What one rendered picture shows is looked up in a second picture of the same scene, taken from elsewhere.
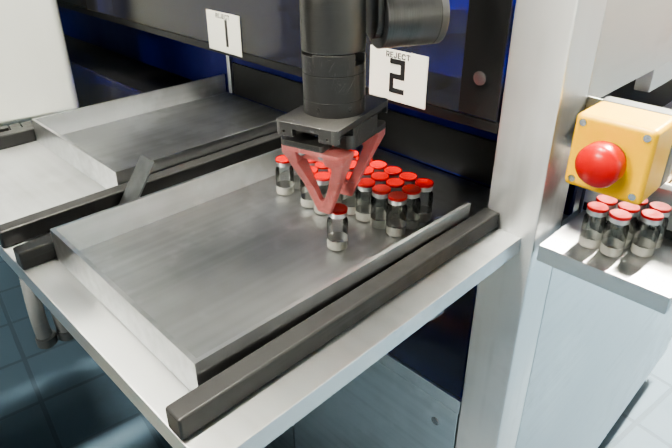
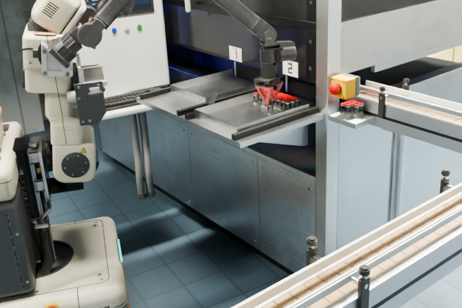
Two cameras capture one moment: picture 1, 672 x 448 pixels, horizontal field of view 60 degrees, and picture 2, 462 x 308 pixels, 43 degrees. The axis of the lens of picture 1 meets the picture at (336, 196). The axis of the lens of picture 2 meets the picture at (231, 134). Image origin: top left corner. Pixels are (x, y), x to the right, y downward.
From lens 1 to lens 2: 1.60 m
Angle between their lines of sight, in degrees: 9
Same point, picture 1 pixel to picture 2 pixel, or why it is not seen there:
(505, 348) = (324, 152)
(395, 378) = (295, 176)
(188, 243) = (229, 115)
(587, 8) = (332, 50)
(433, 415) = (308, 186)
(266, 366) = (251, 130)
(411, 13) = (286, 53)
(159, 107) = (209, 81)
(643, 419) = not seen: hidden behind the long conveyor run
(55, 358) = (138, 214)
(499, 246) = (316, 115)
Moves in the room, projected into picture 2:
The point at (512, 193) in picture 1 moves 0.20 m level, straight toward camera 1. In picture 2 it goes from (320, 100) to (302, 118)
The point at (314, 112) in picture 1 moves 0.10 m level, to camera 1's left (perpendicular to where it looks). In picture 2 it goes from (263, 77) to (236, 77)
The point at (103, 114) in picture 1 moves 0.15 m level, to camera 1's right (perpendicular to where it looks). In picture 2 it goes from (191, 83) to (225, 83)
